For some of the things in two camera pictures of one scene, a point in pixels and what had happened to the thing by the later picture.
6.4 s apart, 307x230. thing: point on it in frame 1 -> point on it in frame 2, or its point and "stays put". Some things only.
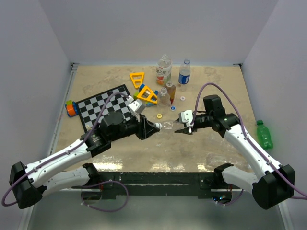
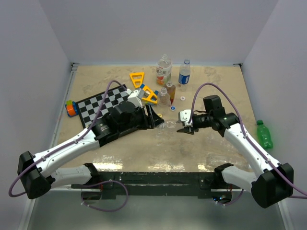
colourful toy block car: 71,108 stays put
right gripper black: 189,130 stays put
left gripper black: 146,128 -> 149,121
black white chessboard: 90,109 stays put
